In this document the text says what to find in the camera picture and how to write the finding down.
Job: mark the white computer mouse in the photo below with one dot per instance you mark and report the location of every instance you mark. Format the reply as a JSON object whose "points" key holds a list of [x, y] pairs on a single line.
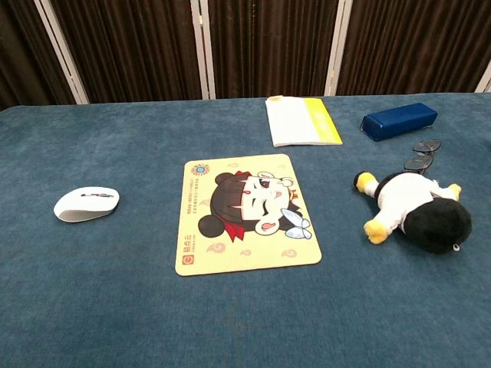
{"points": [[86, 207]]}

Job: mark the yellow cartoon mouse pad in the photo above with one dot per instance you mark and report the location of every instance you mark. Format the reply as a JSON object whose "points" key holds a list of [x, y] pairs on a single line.
{"points": [[230, 260]]}

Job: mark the white and yellow notebook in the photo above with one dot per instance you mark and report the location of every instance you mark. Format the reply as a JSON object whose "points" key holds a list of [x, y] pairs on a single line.
{"points": [[291, 122]]}

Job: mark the brown folding screen panel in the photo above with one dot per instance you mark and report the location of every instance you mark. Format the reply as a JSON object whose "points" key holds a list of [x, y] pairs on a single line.
{"points": [[414, 46], [19, 50], [486, 85], [268, 46], [130, 50]]}

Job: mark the blue glasses case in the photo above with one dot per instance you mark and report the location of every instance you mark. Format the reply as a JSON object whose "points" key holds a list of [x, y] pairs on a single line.
{"points": [[399, 120]]}

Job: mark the black-rimmed eyeglasses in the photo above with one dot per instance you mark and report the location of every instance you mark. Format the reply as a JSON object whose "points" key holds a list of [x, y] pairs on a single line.
{"points": [[418, 163]]}

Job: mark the blue velvet table cover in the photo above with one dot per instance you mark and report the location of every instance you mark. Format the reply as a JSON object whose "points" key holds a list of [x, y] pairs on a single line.
{"points": [[115, 306]]}

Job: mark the black and white penguin plush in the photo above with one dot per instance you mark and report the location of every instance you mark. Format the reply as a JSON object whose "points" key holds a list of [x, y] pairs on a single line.
{"points": [[437, 222]]}

